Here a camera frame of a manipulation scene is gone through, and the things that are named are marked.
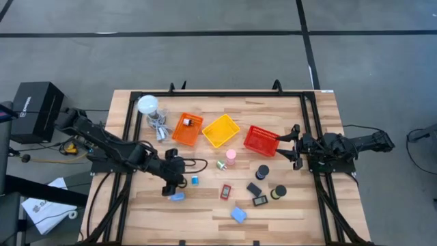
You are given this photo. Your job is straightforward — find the red plastic basket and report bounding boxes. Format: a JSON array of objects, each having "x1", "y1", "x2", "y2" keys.
[{"x1": 243, "y1": 124, "x2": 281, "y2": 158}]

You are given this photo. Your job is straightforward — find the small black flat device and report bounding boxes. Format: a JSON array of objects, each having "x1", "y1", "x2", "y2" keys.
[{"x1": 246, "y1": 182, "x2": 263, "y2": 198}]

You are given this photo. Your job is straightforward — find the black floor cable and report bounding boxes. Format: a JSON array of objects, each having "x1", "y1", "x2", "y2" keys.
[{"x1": 405, "y1": 127, "x2": 437, "y2": 176}]

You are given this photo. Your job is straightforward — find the black metal table frame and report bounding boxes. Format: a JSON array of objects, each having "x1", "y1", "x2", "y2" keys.
[{"x1": 80, "y1": 79, "x2": 376, "y2": 246}]

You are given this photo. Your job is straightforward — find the pink sand hourglass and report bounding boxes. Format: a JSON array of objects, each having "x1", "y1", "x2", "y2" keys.
[{"x1": 225, "y1": 148, "x2": 238, "y2": 166}]

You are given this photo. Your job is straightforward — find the black digital clock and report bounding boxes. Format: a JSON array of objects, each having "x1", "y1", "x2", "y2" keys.
[{"x1": 252, "y1": 195, "x2": 269, "y2": 208}]

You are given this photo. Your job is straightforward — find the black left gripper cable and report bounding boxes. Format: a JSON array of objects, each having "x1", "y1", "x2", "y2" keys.
[{"x1": 184, "y1": 157, "x2": 209, "y2": 175}]

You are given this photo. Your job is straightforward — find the white lamp cable bundle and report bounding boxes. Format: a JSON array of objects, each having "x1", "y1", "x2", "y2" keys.
[{"x1": 147, "y1": 115, "x2": 173, "y2": 143}]

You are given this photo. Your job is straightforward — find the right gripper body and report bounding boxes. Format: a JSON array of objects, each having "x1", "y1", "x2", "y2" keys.
[{"x1": 299, "y1": 133, "x2": 329, "y2": 162}]

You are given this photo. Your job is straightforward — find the orange plastic basket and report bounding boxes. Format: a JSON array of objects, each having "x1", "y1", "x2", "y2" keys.
[{"x1": 171, "y1": 112, "x2": 205, "y2": 148}]

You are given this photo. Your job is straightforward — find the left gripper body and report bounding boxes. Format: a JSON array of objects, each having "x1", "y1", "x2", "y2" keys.
[{"x1": 147, "y1": 156, "x2": 188, "y2": 188}]

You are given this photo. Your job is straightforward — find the white printed paper sheet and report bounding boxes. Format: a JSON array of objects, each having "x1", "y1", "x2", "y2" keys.
[{"x1": 20, "y1": 177, "x2": 79, "y2": 236}]

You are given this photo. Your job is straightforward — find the black equipment box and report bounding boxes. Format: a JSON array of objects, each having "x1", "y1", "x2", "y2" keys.
[{"x1": 10, "y1": 81, "x2": 66, "y2": 145}]

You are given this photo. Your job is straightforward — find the red digital thermometer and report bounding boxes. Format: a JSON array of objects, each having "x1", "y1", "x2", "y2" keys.
[{"x1": 219, "y1": 184, "x2": 233, "y2": 201}]

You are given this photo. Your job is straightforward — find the light blue cube charger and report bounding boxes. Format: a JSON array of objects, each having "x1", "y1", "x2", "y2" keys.
[{"x1": 230, "y1": 206, "x2": 248, "y2": 225}]

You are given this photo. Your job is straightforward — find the yellow floor cable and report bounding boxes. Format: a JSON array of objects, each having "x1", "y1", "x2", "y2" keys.
[{"x1": 29, "y1": 150, "x2": 89, "y2": 165}]

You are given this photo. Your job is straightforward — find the yellow plastic basket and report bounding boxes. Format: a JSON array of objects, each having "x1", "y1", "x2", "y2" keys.
[{"x1": 201, "y1": 113, "x2": 242, "y2": 149}]

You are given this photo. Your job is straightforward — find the black metal beam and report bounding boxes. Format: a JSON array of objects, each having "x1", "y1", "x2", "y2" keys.
[{"x1": 4, "y1": 174, "x2": 89, "y2": 207}]

